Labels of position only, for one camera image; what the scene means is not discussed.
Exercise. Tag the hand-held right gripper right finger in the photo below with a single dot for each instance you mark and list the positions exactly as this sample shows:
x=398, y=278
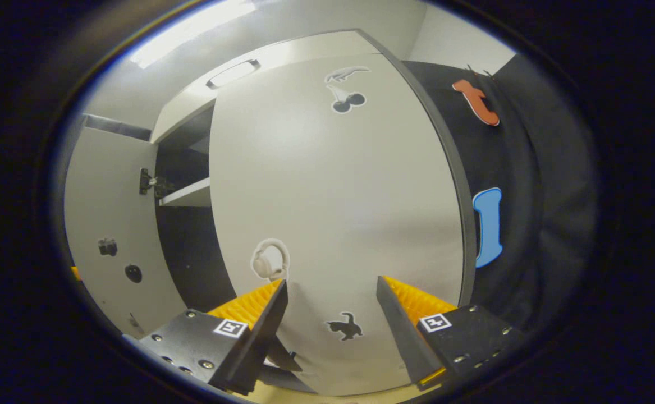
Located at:
x=403, y=336

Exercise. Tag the black backdrop cloth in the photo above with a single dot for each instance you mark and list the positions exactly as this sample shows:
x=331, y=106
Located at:
x=540, y=196
x=117, y=126

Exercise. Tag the white cabinet door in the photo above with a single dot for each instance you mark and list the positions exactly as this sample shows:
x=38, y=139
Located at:
x=333, y=196
x=102, y=196

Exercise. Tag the white grey shoe cabinet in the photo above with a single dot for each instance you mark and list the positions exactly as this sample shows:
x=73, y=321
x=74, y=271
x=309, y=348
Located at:
x=189, y=193

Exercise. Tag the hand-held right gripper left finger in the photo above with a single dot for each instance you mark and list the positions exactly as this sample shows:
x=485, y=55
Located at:
x=262, y=336

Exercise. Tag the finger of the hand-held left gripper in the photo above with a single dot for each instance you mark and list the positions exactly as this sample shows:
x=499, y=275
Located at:
x=76, y=274

